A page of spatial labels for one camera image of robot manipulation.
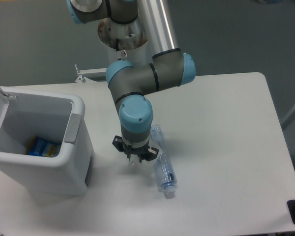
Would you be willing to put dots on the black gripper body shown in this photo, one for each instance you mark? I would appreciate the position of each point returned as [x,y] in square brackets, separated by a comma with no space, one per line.
[137,146]

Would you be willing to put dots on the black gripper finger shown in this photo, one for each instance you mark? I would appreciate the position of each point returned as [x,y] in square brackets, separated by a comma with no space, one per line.
[147,154]
[120,145]

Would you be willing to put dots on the clear plastic bottle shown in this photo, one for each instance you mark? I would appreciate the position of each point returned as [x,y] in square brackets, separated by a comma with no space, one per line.
[164,172]

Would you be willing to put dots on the white paper wrapper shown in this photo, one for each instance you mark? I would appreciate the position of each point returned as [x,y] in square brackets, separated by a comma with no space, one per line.
[135,159]

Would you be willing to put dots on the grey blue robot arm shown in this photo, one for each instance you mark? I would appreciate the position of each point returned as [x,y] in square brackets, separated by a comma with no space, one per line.
[129,85]

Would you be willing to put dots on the white open trash can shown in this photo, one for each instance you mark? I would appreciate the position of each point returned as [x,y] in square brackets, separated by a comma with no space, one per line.
[57,117]

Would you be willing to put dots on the blue yellow package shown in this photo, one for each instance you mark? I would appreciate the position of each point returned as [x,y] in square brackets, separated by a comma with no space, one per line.
[44,148]

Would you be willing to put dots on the white pedestal base frame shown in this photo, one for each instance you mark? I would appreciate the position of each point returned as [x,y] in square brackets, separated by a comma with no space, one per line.
[87,75]

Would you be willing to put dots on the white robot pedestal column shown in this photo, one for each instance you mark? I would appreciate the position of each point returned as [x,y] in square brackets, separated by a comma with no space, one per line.
[125,41]

